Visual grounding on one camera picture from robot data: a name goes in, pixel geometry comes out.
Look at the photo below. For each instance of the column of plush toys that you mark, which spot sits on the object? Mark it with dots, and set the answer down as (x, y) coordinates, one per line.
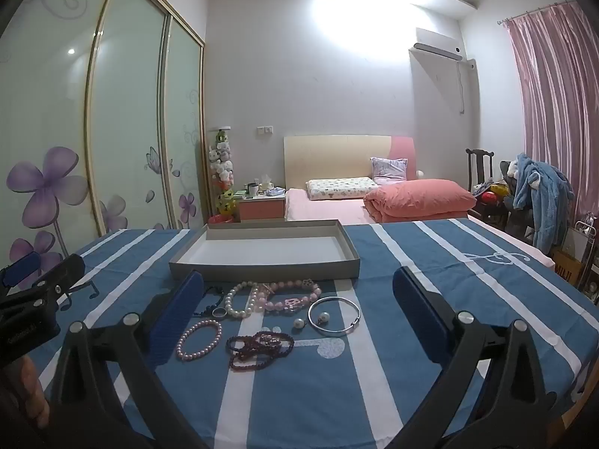
(223, 168)

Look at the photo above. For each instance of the person's left hand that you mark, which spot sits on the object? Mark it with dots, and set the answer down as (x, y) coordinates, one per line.
(28, 393)

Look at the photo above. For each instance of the blue white striped cloth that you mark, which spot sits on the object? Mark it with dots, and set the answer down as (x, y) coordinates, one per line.
(299, 407)

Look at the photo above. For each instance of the folded pink quilt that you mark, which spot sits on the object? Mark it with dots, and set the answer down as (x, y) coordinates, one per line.
(416, 196)

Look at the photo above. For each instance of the curtain rod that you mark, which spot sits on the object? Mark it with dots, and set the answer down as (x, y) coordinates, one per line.
(529, 14)

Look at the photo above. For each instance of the silver bangle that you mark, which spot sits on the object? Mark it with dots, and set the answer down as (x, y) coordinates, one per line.
(334, 332)

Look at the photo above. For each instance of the purple patterned pillow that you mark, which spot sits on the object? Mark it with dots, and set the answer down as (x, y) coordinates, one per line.
(388, 168)

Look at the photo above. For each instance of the white mug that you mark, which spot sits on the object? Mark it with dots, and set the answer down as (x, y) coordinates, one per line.
(253, 189)

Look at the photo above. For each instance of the cream and pink headboard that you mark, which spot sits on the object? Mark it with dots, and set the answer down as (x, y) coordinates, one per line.
(337, 154)

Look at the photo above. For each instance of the pink and cream nightstand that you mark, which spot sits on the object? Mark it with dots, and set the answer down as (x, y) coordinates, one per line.
(262, 208)

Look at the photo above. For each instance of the white wall switch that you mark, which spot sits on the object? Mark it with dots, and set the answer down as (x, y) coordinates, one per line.
(264, 129)

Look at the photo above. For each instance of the metal rack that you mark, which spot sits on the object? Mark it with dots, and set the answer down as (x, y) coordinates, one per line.
(588, 224)

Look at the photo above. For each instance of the white patterned pillow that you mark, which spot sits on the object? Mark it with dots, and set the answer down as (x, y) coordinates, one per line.
(341, 188)

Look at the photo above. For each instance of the tissue pack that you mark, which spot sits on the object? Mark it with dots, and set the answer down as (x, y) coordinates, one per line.
(267, 183)

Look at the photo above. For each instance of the pink curtain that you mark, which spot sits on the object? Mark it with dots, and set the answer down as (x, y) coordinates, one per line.
(557, 103)

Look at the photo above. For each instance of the flower print sliding wardrobe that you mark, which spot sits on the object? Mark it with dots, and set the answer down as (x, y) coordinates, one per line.
(56, 117)

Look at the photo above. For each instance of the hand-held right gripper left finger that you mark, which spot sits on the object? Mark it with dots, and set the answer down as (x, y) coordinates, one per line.
(173, 319)

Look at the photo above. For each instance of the blue fleece garment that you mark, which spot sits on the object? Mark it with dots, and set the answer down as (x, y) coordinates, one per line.
(543, 191)

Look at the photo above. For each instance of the pearl earring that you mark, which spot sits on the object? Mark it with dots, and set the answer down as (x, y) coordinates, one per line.
(321, 319)
(298, 323)

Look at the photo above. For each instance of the grey shallow cardboard tray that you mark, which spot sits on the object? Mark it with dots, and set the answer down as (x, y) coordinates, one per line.
(262, 248)

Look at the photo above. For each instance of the pink bed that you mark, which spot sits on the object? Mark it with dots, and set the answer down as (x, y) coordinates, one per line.
(327, 208)

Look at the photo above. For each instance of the dark wooden chair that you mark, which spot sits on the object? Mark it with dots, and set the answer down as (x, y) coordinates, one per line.
(479, 168)

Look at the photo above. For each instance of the red waste basket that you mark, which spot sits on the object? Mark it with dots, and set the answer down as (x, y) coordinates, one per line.
(220, 219)

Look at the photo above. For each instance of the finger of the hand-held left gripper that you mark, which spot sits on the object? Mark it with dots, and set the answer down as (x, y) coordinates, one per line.
(63, 272)
(19, 266)

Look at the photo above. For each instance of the white air conditioner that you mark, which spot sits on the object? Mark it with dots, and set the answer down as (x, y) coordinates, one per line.
(437, 39)

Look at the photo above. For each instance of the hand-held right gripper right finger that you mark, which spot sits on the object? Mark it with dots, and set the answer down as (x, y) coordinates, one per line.
(421, 308)

